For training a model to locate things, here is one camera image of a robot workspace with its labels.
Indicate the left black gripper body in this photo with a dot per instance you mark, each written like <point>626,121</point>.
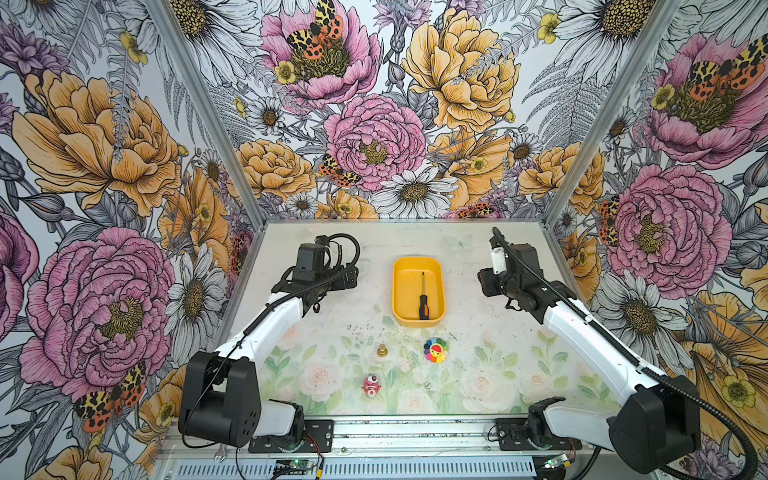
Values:
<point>338,271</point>

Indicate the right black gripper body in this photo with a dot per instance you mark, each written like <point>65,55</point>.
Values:
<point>513,285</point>

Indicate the orange black handle screwdriver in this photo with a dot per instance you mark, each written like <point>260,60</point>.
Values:
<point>423,310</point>

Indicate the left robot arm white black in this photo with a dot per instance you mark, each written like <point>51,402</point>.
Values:
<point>221,401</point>

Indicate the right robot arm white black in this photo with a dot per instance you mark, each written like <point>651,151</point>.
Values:
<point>658,420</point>

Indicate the yellow plastic bin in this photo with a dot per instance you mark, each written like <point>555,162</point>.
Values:
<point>406,289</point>

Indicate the multicolour round toy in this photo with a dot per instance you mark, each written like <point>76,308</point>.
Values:
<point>436,350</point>

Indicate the pink white small toy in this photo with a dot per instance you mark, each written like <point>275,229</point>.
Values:
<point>371,385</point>

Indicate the left green circuit board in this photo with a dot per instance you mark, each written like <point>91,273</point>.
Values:
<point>294,467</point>

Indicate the green circuit board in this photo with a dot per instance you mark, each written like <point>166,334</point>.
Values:
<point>294,467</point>
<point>556,462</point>

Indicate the right green circuit board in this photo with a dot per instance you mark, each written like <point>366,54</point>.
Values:
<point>556,462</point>

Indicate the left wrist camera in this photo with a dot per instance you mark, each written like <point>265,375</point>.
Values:
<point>312,263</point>

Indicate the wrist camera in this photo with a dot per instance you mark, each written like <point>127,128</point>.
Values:
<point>312,263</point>
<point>499,257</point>

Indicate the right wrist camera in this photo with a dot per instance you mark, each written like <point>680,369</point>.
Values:
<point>499,257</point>

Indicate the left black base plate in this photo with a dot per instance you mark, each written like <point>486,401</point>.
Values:
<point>316,437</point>

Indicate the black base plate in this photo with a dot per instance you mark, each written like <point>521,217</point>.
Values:
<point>316,437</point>
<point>514,434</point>

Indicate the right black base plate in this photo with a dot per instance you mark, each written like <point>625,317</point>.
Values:
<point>514,434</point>

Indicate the aluminium front rail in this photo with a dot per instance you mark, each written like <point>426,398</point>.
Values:
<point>425,436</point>

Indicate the white vented cable duct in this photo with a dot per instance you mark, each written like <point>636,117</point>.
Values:
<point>520,467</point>

